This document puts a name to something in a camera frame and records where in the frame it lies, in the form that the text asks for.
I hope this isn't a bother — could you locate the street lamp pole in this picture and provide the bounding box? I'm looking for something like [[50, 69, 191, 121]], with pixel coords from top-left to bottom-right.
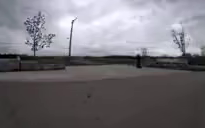
[[67, 16, 79, 57]]

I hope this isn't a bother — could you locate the lattice pylon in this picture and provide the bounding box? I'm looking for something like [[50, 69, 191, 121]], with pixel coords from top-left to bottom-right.
[[139, 47, 148, 57]]

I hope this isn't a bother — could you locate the small leafy tree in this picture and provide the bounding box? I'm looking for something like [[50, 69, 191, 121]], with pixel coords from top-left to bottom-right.
[[23, 11, 57, 57]]

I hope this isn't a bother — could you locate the bare branchy tree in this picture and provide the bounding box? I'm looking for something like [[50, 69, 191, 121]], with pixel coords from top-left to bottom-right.
[[170, 22, 191, 57]]

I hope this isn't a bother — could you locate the small distant tree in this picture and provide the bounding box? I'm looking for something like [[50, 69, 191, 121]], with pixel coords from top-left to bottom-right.
[[199, 44, 205, 57]]

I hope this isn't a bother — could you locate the dark short post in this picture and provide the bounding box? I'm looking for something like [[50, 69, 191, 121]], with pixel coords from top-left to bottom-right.
[[135, 54, 143, 69]]

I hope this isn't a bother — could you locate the long low wall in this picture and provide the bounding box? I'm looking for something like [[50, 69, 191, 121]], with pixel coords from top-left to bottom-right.
[[142, 56, 205, 72]]

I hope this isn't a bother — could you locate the low pale wall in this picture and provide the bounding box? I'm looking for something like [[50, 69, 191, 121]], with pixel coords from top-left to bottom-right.
[[0, 53, 67, 73]]

